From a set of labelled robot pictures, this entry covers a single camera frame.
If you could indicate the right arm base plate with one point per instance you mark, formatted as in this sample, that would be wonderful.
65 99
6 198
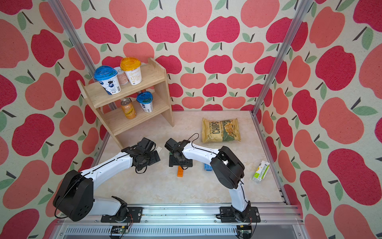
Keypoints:
231 215

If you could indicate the blue lid yogurt cup lower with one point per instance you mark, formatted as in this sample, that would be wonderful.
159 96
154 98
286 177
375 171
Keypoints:
145 100

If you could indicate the aluminium corner post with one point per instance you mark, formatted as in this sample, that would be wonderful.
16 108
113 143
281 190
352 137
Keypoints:
82 56
284 48

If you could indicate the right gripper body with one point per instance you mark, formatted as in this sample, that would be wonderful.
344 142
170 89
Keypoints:
175 161

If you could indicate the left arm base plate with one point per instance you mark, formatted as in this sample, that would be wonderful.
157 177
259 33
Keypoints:
124 215

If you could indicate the light blue lego brick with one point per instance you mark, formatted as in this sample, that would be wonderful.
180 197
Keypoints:
207 167

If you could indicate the orange lid yogurt cup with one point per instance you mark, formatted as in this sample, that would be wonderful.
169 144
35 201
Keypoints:
131 67

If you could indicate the left aluminium corner post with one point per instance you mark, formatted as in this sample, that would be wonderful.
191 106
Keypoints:
82 56

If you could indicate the small green white carton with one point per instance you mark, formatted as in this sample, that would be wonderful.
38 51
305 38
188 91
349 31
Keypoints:
261 172

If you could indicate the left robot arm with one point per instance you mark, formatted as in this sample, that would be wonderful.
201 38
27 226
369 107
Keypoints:
75 196

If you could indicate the orange soda can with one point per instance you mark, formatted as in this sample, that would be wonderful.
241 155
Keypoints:
128 108

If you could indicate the blue lid yogurt cup upper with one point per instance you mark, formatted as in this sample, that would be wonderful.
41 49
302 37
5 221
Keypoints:
107 77

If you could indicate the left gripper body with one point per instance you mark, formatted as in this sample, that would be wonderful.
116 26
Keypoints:
153 158

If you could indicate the right aluminium corner post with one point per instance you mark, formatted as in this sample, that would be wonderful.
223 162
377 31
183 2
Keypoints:
284 48

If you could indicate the yellow chips bag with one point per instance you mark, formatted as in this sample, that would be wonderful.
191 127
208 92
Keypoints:
220 131

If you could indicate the aluminium front rail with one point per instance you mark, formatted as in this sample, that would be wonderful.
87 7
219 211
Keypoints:
187 221

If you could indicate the pink yogurt cup behind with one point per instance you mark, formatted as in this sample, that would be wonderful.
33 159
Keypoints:
122 78

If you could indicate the wooden two-tier shelf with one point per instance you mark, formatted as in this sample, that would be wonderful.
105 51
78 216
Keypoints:
115 122

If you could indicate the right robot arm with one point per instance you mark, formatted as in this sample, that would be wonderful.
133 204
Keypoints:
228 169

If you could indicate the blue lid yogurt cup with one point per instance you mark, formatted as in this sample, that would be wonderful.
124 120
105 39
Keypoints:
145 100
107 77

